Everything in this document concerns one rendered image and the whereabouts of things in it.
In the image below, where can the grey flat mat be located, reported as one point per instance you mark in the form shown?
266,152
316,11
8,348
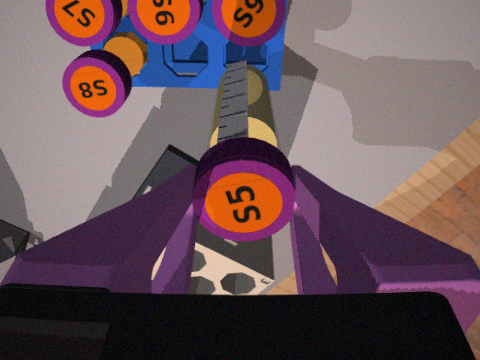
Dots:
370,91

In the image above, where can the white button box with label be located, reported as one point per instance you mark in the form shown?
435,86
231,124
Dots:
12,235

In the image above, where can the blue tube rack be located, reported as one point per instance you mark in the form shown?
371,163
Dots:
207,55

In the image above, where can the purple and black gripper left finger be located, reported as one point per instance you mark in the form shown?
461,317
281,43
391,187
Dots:
118,249

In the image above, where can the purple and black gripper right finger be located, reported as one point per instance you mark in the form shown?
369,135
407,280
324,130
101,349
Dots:
373,252

